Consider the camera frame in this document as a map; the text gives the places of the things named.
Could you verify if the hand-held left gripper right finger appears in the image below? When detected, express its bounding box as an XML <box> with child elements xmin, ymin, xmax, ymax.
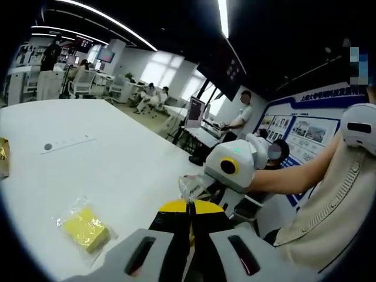
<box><xmin>190</xmin><ymin>199</ymin><xmax>320</xmax><ymax>282</ymax></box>

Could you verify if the person in beige sweater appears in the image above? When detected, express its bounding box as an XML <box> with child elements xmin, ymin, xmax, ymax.
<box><xmin>274</xmin><ymin>129</ymin><xmax>376</xmax><ymax>271</ymax></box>

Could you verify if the round yellow silicone block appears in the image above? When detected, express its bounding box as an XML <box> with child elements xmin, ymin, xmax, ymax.
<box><xmin>177</xmin><ymin>174</ymin><xmax>213</xmax><ymax>204</ymax></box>

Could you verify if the large dark hanging screen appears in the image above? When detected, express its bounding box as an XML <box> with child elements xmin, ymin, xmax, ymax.
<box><xmin>196</xmin><ymin>37</ymin><xmax>248</xmax><ymax>101</ymax></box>

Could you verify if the white chest-worn device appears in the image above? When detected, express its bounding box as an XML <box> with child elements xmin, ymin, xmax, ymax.
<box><xmin>340</xmin><ymin>102</ymin><xmax>376</xmax><ymax>156</ymax></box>

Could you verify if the wall screen with red picture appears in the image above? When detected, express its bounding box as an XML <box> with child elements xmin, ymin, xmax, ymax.
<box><xmin>96</xmin><ymin>46</ymin><xmax>116</xmax><ymax>63</ymax></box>

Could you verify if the rectangular yellow silicone block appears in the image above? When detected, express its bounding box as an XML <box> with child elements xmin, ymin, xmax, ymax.
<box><xmin>52</xmin><ymin>194</ymin><xmax>119</xmax><ymax>260</ymax></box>

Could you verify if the white office chair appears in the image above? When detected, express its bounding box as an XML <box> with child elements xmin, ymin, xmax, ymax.
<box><xmin>71</xmin><ymin>70</ymin><xmax>97</xmax><ymax>99</ymax></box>

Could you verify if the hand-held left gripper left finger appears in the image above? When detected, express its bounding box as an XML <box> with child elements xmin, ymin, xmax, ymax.
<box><xmin>63</xmin><ymin>199</ymin><xmax>192</xmax><ymax>282</ymax></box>

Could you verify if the gold and brown paper bag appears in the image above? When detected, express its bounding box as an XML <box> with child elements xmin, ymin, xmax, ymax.
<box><xmin>0</xmin><ymin>137</ymin><xmax>11</xmax><ymax>180</ymax></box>

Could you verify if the desk computer monitor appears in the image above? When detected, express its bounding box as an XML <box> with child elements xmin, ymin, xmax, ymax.
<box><xmin>186</xmin><ymin>96</ymin><xmax>207</xmax><ymax>129</ymax></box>

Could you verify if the blue wall poster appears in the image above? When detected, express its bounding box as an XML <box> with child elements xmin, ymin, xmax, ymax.
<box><xmin>257</xmin><ymin>93</ymin><xmax>368</xmax><ymax>207</ymax></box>

